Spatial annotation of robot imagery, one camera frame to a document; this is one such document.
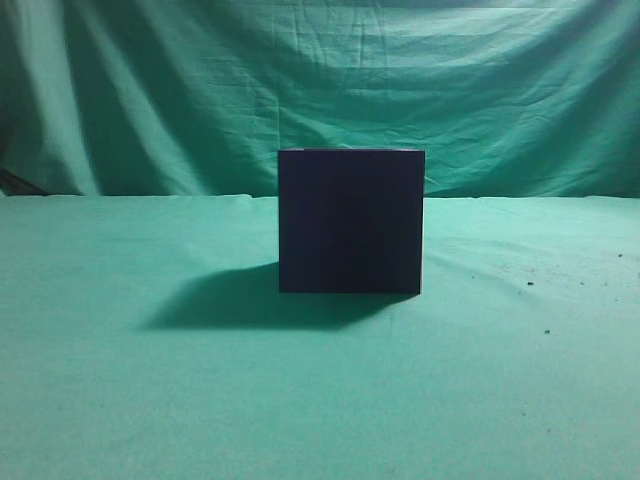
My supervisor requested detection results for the dark blue groove box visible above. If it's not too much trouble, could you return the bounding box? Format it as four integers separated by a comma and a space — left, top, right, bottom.
277, 148, 426, 295

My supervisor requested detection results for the green cloth backdrop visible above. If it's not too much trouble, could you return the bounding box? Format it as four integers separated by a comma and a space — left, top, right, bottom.
1, 1, 639, 198

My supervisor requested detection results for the green table cloth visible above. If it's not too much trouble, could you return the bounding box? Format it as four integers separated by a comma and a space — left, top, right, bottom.
1, 195, 639, 479

